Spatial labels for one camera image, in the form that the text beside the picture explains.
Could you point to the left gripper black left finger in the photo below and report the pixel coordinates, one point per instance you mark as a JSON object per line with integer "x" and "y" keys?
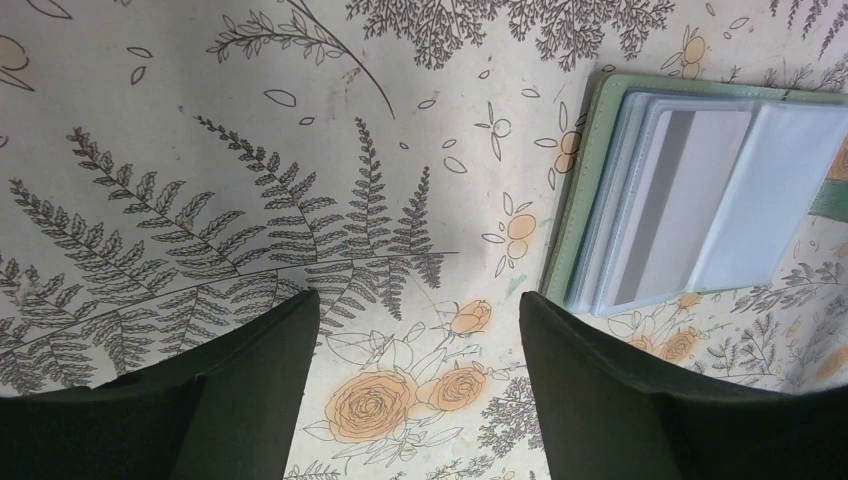
{"x": 224, "y": 410}

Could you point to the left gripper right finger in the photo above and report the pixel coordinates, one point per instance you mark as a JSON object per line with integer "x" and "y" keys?
{"x": 608, "y": 410}

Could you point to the grey-green card holder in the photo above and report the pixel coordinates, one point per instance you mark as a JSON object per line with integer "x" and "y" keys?
{"x": 792, "y": 163}

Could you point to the white card with black stripe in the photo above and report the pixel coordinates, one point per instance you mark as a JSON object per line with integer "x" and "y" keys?
{"x": 674, "y": 205}

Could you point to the floral table mat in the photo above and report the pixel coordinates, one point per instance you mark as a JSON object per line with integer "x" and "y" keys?
{"x": 172, "y": 170}

